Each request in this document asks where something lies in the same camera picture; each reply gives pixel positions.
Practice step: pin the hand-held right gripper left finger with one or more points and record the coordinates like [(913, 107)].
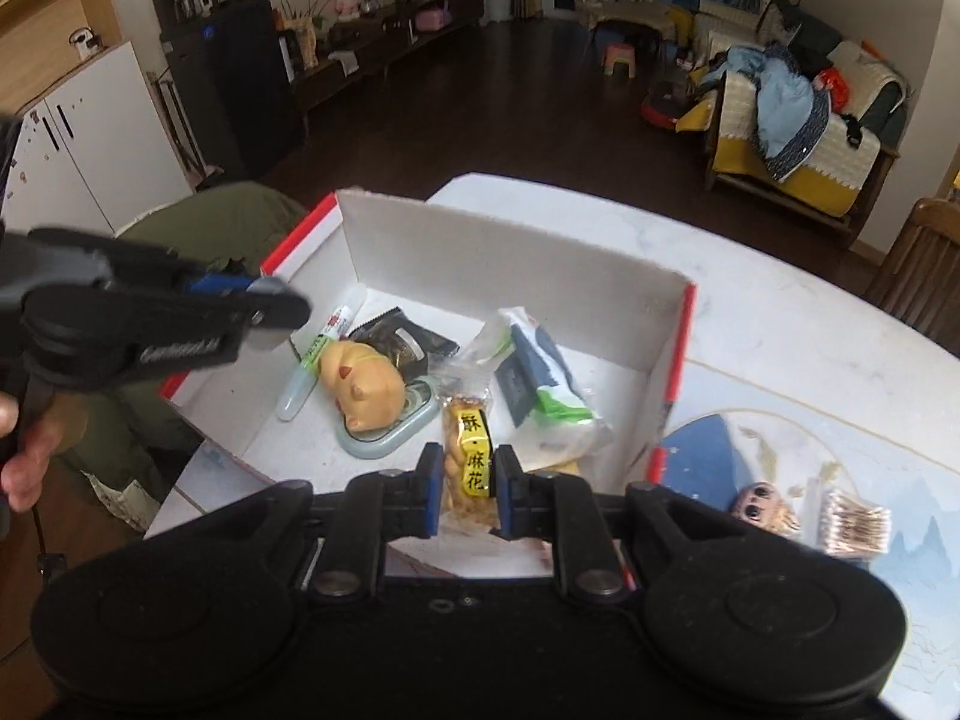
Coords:
[(433, 487)]

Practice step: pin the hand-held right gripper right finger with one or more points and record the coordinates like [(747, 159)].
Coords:
[(501, 491)]

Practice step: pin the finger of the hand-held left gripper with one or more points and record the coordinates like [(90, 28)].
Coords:
[(217, 283), (277, 311)]

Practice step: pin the yellow label snack packet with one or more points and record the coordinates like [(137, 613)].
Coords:
[(469, 465)]

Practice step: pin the white green marker pen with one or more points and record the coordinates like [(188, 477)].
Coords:
[(315, 360)]

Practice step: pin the white red cardboard box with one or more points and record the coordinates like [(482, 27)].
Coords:
[(525, 277)]

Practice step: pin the person's left hand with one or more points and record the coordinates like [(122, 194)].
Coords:
[(30, 457)]

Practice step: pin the olive green jacket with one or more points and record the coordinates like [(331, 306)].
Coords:
[(217, 232)]

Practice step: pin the grey correction tape dispenser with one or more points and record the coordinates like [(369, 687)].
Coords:
[(390, 439)]

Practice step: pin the yellow animal figure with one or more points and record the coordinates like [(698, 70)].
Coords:
[(364, 390)]

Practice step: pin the white green packet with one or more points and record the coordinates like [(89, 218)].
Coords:
[(547, 382)]

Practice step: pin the dark snack packet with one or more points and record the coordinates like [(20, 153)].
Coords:
[(405, 341)]

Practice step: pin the white cabinet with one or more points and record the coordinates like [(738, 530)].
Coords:
[(82, 142)]

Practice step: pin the black water dispenser cabinet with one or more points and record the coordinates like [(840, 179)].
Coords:
[(225, 67)]

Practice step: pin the yellow ornament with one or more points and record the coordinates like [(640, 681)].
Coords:
[(304, 37)]

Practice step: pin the small doll figure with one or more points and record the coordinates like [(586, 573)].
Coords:
[(765, 506)]

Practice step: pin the dark TV cabinet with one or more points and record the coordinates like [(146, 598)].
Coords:
[(390, 41)]

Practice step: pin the wooden shelf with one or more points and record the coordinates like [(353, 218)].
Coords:
[(52, 22)]

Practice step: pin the pink piggy bank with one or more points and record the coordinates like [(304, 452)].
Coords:
[(431, 17)]

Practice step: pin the cotton swab pack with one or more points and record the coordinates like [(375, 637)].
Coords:
[(855, 525)]

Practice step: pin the blue printed table mat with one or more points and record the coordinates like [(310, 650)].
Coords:
[(862, 450)]

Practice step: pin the wooden sofa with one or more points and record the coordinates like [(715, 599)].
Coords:
[(787, 195)]

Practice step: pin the pink stool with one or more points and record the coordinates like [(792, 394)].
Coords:
[(619, 56)]

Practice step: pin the yellow white blanket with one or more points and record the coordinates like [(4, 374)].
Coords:
[(825, 165)]

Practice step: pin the low wooden table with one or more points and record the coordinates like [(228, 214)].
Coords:
[(630, 15)]

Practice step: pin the blue clothes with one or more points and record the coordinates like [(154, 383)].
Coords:
[(787, 112)]

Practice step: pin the wooden chair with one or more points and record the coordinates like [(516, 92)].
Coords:
[(922, 270)]

